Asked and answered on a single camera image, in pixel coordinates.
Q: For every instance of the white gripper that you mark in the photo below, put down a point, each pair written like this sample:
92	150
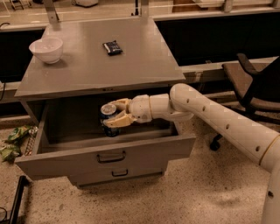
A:
140	108

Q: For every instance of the blue pepsi can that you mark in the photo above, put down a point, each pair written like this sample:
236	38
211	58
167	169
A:
107	111

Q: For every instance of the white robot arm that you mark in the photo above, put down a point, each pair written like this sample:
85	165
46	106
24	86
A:
257	142

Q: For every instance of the grey drawer cabinet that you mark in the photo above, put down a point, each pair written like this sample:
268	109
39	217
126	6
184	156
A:
145	66

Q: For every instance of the open grey top drawer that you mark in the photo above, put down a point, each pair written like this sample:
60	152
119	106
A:
70	136

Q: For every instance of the grey lower drawer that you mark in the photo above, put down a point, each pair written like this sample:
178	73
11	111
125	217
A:
91	175

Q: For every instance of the dark snack packet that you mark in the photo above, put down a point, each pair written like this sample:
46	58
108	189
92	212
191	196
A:
112	48

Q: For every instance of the striped snack wrapper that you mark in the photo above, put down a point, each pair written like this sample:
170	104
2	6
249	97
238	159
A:
31	140

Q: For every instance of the white bowl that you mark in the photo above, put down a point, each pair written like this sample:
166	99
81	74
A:
48	50

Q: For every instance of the green chip bag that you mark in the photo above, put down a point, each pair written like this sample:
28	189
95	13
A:
17	134
10	152

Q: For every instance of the black metal stand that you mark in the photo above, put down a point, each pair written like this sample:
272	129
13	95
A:
12	217

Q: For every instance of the black office chair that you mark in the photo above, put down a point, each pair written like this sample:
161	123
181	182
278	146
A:
256	87

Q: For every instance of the black top drawer handle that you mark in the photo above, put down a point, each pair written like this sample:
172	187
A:
111	158

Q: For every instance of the black drawer handle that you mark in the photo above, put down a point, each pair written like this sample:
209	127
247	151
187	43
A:
111	158
117	174

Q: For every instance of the black lower drawer handle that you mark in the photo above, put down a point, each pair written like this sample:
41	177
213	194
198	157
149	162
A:
117	174

